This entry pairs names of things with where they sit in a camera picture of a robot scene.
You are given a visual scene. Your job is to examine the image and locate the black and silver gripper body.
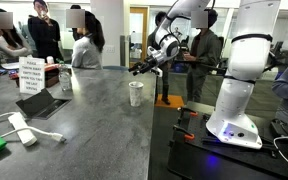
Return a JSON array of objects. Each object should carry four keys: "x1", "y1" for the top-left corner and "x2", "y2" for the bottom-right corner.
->
[{"x1": 144, "y1": 46, "x2": 165, "y2": 77}]

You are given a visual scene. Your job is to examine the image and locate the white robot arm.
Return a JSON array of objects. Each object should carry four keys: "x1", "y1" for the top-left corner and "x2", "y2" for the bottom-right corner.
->
[{"x1": 129, "y1": 0, "x2": 281, "y2": 149}]

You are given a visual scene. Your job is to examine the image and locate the white paper cup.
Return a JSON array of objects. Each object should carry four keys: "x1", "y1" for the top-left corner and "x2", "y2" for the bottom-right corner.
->
[{"x1": 129, "y1": 81, "x2": 144, "y2": 107}]

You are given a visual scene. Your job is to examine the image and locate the masked man in dark jacket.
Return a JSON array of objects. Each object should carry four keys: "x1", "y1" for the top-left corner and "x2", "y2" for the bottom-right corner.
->
[{"x1": 147, "y1": 11, "x2": 170, "y2": 105}]

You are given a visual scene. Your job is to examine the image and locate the orange floor mat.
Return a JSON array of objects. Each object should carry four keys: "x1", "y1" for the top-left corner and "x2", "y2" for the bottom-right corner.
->
[{"x1": 154, "y1": 94, "x2": 185, "y2": 110}]

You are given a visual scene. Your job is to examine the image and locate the orange framed door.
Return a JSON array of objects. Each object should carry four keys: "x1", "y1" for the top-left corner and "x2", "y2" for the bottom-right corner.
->
[{"x1": 129, "y1": 7, "x2": 147, "y2": 66}]

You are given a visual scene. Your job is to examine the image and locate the man in green jacket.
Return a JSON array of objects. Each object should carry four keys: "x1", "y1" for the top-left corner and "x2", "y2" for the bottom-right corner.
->
[{"x1": 184, "y1": 9, "x2": 222, "y2": 102}]

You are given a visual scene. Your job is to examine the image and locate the person in grey top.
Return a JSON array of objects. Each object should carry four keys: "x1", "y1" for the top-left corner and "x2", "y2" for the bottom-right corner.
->
[{"x1": 71, "y1": 11, "x2": 105, "y2": 70}]

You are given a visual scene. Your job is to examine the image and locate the upper black orange clamp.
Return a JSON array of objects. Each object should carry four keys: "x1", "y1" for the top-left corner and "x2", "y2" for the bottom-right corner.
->
[{"x1": 177, "y1": 106, "x2": 198, "y2": 123}]

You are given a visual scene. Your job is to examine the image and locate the black orange clamp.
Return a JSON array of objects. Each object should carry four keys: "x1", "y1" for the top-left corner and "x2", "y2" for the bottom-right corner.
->
[
  {"x1": 169, "y1": 125, "x2": 195, "y2": 147},
  {"x1": 177, "y1": 106, "x2": 198, "y2": 123}
]

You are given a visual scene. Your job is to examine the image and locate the lower black orange clamp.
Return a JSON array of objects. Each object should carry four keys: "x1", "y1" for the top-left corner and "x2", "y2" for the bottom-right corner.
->
[{"x1": 169, "y1": 125, "x2": 195, "y2": 147}]

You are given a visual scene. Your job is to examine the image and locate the clear plastic water bottle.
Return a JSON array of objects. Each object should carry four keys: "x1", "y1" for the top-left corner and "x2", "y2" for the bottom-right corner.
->
[{"x1": 58, "y1": 61, "x2": 72, "y2": 91}]

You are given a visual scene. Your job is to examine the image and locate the person in black sweater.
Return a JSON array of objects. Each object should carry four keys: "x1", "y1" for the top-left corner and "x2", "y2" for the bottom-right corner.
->
[{"x1": 28, "y1": 0, "x2": 62, "y2": 59}]

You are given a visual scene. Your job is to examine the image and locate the white printed sign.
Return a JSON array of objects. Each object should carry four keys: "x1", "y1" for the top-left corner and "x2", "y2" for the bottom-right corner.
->
[{"x1": 18, "y1": 57, "x2": 45, "y2": 94}]

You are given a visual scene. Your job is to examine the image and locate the woman in white sweater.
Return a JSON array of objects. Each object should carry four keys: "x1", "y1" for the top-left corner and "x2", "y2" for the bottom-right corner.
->
[{"x1": 0, "y1": 8, "x2": 34, "y2": 63}]

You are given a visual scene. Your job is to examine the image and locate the white power adapter brick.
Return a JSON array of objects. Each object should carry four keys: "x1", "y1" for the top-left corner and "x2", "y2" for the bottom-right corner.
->
[{"x1": 8, "y1": 112, "x2": 37, "y2": 146}]

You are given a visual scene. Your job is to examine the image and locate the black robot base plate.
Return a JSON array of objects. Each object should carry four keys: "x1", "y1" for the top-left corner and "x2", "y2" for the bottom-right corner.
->
[{"x1": 167, "y1": 102, "x2": 288, "y2": 180}]

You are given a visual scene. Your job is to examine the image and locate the white power cable with plug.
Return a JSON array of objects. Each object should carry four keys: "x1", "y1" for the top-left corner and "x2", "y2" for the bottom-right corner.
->
[{"x1": 0, "y1": 111, "x2": 68, "y2": 144}]

